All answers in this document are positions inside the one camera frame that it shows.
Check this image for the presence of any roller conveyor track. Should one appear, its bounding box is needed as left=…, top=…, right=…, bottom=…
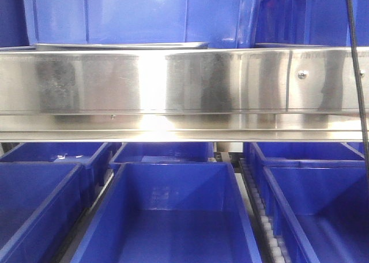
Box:
left=239, top=158, right=291, bottom=262

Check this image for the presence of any blue rear left bin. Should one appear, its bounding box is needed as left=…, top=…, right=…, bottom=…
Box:
left=1, top=142, right=112, bottom=186

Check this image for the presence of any rail screw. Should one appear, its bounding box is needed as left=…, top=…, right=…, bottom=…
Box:
left=298, top=70, right=308, bottom=80
left=359, top=70, right=366, bottom=78

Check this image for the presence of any blue rear centre bin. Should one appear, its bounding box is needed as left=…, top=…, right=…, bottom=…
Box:
left=109, top=142, right=213, bottom=171

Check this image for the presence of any ribbed blue upper crate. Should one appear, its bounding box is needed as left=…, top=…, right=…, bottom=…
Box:
left=255, top=0, right=369, bottom=48

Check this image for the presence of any blue rear right bin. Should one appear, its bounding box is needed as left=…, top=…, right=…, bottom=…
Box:
left=243, top=142, right=365, bottom=185

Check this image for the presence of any large blue upper bin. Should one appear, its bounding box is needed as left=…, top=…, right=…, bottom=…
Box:
left=23, top=0, right=260, bottom=48

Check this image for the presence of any silver steel tray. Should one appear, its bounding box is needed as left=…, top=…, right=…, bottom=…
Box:
left=35, top=42, right=208, bottom=51

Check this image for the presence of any black cable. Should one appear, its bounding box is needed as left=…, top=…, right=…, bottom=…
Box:
left=343, top=0, right=369, bottom=194

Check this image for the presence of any stainless steel shelf rail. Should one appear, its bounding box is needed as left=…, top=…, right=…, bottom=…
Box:
left=1, top=46, right=362, bottom=142

